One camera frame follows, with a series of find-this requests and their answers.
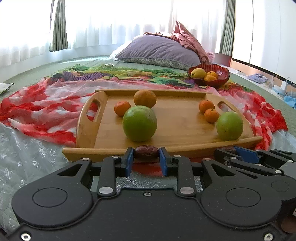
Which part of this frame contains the dark red jujube date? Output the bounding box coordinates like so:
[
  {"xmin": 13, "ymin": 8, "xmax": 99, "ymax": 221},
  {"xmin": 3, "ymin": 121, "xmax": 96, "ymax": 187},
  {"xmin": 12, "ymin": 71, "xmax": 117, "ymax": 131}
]
[{"xmin": 134, "ymin": 145, "xmax": 159, "ymax": 161}]

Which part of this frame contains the small tangerine with stem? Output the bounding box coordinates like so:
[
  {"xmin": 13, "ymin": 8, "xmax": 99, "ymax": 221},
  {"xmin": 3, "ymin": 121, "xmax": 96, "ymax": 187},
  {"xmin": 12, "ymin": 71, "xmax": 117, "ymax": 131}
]
[{"xmin": 199, "ymin": 99, "xmax": 215, "ymax": 114}]

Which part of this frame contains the small tangerine off tray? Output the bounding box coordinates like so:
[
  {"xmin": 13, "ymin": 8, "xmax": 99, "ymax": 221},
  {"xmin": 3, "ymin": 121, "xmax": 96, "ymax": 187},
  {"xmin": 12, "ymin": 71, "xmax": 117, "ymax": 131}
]
[{"xmin": 114, "ymin": 101, "xmax": 131, "ymax": 117}]

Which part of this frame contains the large brown-orange orange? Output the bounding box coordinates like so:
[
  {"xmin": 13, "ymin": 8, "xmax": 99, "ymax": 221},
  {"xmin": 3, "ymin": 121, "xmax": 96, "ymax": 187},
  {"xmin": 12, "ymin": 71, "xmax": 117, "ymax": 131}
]
[{"xmin": 133, "ymin": 90, "xmax": 157, "ymax": 108}]

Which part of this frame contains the green apple left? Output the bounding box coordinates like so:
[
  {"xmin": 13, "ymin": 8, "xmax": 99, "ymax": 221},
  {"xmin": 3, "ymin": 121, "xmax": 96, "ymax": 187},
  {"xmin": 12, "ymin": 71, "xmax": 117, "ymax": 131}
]
[{"xmin": 216, "ymin": 111, "xmax": 243, "ymax": 141}]

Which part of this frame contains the green apple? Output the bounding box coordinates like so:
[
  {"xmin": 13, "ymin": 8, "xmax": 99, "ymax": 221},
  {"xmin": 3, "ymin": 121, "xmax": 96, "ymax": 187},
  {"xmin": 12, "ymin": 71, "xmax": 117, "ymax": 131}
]
[
  {"xmin": 216, "ymin": 111, "xmax": 243, "ymax": 141},
  {"xmin": 122, "ymin": 105, "xmax": 158, "ymax": 142}
]

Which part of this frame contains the bamboo serving tray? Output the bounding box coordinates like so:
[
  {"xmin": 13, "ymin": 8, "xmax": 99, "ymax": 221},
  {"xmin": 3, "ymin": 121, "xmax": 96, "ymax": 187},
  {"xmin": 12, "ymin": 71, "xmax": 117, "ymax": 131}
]
[{"xmin": 62, "ymin": 89, "xmax": 262, "ymax": 162}]

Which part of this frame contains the green apple right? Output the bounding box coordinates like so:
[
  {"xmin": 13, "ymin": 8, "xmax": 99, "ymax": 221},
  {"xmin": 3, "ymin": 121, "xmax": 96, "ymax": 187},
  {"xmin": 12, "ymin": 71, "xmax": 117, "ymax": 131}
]
[{"xmin": 122, "ymin": 105, "xmax": 158, "ymax": 142}]

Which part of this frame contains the purple-blue cloth on floor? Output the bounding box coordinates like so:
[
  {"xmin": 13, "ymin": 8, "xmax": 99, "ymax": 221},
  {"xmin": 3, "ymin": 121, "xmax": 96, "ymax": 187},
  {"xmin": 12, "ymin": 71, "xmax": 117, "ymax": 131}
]
[{"xmin": 247, "ymin": 73, "xmax": 268, "ymax": 84}]

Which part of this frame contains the orange in bowl front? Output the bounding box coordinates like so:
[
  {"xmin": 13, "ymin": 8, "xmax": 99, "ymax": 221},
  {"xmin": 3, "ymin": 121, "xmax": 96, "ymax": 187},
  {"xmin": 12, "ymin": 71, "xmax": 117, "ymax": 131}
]
[{"xmin": 203, "ymin": 75, "xmax": 217, "ymax": 82}]

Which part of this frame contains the orange in bowl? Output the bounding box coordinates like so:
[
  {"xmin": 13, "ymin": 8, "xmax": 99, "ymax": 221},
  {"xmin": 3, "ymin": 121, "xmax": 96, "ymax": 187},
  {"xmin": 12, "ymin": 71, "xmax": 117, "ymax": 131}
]
[
  {"xmin": 203, "ymin": 75, "xmax": 217, "ymax": 82},
  {"xmin": 207, "ymin": 71, "xmax": 218, "ymax": 79}
]

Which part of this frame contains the red glass fruit bowl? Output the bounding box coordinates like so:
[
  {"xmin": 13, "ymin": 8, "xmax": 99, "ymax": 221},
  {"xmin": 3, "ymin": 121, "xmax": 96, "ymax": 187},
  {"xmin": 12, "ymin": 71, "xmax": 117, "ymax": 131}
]
[{"xmin": 188, "ymin": 64, "xmax": 230, "ymax": 88}]

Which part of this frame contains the orange in bowl rear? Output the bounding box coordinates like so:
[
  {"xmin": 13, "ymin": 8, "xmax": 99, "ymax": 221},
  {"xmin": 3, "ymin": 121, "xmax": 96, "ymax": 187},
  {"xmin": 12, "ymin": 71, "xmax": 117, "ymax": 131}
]
[{"xmin": 207, "ymin": 71, "xmax": 218, "ymax": 79}]

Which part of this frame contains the clear plastic sheet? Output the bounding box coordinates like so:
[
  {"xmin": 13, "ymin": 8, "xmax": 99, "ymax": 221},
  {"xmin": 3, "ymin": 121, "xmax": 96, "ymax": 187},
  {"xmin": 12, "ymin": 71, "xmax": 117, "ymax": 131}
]
[{"xmin": 1, "ymin": 124, "xmax": 69, "ymax": 232}]

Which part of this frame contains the colourful floral scarf cloth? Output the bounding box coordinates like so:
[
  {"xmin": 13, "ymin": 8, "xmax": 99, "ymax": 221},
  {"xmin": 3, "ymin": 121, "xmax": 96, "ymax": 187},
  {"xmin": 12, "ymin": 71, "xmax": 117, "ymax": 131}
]
[{"xmin": 1, "ymin": 66, "xmax": 287, "ymax": 150}]

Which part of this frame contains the yellow pear in bowl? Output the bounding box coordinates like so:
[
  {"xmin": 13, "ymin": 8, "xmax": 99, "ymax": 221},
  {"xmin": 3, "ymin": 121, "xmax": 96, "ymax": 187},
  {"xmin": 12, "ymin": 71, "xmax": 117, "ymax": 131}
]
[{"xmin": 190, "ymin": 68, "xmax": 207, "ymax": 79}]

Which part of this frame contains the small metal object on bed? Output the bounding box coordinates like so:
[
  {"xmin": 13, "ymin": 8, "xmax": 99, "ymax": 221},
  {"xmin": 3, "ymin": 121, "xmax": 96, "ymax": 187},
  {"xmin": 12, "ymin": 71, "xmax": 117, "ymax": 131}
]
[{"xmin": 104, "ymin": 63, "xmax": 114, "ymax": 67}]

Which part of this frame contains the green curtain right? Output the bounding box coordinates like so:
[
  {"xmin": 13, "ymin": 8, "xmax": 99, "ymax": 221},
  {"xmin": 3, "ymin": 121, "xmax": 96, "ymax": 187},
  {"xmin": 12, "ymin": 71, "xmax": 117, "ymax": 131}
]
[{"xmin": 220, "ymin": 0, "xmax": 235, "ymax": 56}]

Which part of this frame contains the green curtain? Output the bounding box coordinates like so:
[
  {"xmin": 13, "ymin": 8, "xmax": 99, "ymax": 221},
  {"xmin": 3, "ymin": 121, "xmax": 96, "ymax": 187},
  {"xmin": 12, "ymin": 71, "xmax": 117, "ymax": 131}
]
[
  {"xmin": 50, "ymin": 0, "xmax": 68, "ymax": 52},
  {"xmin": 220, "ymin": 0, "xmax": 235, "ymax": 56}
]

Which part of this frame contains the purple pillow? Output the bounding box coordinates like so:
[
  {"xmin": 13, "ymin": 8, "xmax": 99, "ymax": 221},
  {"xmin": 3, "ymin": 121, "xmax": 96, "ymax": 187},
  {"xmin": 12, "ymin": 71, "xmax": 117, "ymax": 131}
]
[{"xmin": 115, "ymin": 35, "xmax": 201, "ymax": 71}]

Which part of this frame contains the pink crumpled blanket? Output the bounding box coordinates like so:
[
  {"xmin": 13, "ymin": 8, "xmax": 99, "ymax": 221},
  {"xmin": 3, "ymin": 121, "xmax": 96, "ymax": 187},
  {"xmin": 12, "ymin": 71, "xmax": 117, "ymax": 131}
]
[{"xmin": 144, "ymin": 21, "xmax": 215, "ymax": 64}]

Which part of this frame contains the green curtain left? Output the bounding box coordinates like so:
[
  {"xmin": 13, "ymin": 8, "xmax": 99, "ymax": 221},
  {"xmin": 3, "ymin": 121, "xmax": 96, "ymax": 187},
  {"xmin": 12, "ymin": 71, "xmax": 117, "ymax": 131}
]
[{"xmin": 50, "ymin": 0, "xmax": 68, "ymax": 52}]

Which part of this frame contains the white sheer curtain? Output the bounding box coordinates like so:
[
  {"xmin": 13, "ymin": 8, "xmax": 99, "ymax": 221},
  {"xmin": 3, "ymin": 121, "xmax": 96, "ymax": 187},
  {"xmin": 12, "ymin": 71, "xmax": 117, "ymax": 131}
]
[{"xmin": 1, "ymin": 1, "xmax": 226, "ymax": 67}]

